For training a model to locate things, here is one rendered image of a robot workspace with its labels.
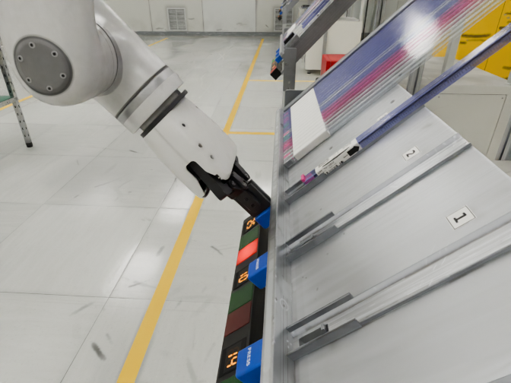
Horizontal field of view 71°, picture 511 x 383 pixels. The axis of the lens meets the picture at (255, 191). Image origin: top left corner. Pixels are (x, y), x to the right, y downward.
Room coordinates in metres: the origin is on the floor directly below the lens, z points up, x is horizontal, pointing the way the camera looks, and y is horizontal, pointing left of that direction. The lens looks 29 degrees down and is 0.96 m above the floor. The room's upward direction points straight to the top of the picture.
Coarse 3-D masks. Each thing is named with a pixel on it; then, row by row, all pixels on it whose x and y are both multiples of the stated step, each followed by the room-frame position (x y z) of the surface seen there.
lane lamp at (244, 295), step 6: (246, 288) 0.30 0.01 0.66; (252, 288) 0.29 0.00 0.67; (234, 294) 0.30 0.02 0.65; (240, 294) 0.30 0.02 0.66; (246, 294) 0.29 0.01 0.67; (234, 300) 0.29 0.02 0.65; (240, 300) 0.29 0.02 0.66; (246, 300) 0.28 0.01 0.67; (234, 306) 0.28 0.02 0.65; (240, 306) 0.28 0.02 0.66; (228, 312) 0.28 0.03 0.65
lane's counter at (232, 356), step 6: (240, 342) 0.23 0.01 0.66; (228, 348) 0.23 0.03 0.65; (234, 348) 0.23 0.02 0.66; (240, 348) 0.22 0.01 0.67; (222, 354) 0.23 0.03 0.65; (228, 354) 0.22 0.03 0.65; (234, 354) 0.22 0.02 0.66; (222, 360) 0.22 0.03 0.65; (228, 360) 0.22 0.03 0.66; (234, 360) 0.21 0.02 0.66; (222, 366) 0.21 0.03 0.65; (228, 366) 0.21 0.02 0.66; (234, 366) 0.20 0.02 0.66; (222, 372) 0.21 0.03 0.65; (228, 372) 0.20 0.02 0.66
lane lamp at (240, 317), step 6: (246, 306) 0.27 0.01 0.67; (234, 312) 0.27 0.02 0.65; (240, 312) 0.27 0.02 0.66; (246, 312) 0.26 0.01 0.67; (228, 318) 0.27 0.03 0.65; (234, 318) 0.26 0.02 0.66; (240, 318) 0.26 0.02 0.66; (246, 318) 0.25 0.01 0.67; (228, 324) 0.26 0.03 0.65; (234, 324) 0.26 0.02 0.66; (240, 324) 0.25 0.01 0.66; (228, 330) 0.25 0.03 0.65; (234, 330) 0.25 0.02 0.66
